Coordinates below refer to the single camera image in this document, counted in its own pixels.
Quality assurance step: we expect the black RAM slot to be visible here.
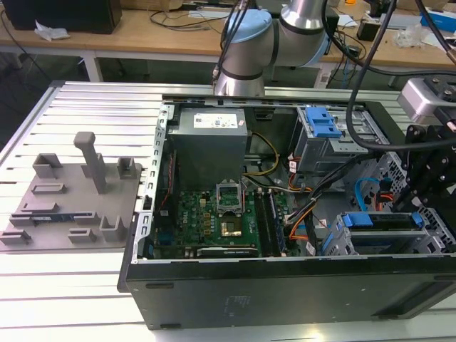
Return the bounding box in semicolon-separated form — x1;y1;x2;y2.
266;191;286;256
252;190;274;258

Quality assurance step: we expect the hard disk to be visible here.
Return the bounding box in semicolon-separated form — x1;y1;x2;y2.
322;209;428;256

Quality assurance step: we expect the perforated metal disk bay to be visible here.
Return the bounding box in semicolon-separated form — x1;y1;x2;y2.
316;149;456;256

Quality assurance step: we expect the metal socket cover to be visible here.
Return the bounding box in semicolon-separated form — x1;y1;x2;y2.
215;181;244;215

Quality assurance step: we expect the clear plastic bag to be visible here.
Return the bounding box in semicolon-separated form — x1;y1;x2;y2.
393;24;430;48

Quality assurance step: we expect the small black box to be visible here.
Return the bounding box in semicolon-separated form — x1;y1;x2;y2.
357;18;381;41

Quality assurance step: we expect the grey drive cage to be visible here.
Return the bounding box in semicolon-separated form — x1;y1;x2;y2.
290;105;389;176

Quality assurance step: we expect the yellow and black wire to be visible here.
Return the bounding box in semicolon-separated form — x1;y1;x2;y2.
242;131;281;177

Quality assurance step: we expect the CPU socket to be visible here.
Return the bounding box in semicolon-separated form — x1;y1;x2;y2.
219;219;244;239

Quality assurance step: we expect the grey power supply unit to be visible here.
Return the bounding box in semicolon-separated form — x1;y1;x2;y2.
167;108;249;193

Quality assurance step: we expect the large black box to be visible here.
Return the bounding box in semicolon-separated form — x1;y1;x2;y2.
1;0;123;35

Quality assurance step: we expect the grey parts rack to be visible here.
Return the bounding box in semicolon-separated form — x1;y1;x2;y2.
0;131;145;252

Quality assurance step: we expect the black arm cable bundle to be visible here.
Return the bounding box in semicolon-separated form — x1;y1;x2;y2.
212;0;252;83

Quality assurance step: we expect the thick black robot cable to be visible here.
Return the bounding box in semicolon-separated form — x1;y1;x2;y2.
414;0;456;67
346;0;456;154

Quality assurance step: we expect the blue disk wire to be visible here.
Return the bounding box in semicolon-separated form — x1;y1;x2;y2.
355;175;379;215

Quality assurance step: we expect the black PC case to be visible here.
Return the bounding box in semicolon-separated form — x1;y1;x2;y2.
117;93;456;331

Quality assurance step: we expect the black graphics card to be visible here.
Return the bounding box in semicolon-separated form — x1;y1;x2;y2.
196;246;259;259

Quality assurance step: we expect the orange and black disk wire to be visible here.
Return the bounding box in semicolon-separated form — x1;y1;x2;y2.
377;179;393;212

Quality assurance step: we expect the wooden desk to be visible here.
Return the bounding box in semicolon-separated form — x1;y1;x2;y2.
0;6;456;68

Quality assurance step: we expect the blue plastic drive latch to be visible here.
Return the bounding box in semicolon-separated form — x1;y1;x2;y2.
305;108;343;139

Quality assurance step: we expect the green motherboard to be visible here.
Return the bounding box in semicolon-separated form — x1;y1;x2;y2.
152;156;311;259

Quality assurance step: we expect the RAM stick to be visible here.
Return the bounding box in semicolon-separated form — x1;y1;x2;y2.
31;213;78;222

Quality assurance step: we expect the crumpled white plastic bag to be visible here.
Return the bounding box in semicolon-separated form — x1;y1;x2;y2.
33;19;71;41

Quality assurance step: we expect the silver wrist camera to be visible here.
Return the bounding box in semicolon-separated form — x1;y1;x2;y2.
397;78;452;124

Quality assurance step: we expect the blue cardboard box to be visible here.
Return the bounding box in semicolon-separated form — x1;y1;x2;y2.
420;9;456;31

